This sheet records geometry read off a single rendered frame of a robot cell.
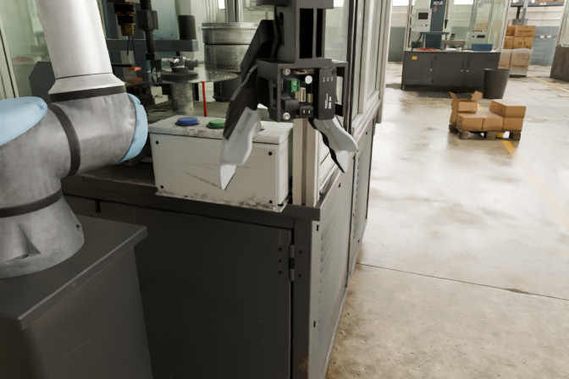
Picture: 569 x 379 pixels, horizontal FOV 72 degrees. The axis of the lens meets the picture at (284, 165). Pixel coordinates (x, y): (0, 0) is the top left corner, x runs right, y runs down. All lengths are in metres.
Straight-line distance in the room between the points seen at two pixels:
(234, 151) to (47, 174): 0.34
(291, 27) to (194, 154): 0.47
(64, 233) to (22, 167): 0.12
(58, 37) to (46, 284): 0.36
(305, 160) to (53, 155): 0.42
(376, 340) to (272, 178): 1.01
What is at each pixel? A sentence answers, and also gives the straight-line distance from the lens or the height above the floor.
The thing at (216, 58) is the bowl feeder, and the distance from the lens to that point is 1.85.
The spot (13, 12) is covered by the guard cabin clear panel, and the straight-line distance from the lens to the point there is 2.37.
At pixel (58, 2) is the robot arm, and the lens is 0.71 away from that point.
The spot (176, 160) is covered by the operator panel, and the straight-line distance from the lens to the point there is 0.81.
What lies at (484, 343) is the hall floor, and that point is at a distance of 1.72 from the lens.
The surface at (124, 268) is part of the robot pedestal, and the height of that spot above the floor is 0.69.
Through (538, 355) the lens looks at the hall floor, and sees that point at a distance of 1.76.
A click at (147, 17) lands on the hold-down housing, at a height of 1.11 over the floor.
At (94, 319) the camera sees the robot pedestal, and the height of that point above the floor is 0.65.
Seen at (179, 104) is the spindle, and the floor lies 0.87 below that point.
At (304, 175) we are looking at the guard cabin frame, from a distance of 0.76.
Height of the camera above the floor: 1.08
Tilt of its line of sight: 19 degrees down
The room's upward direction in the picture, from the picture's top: straight up
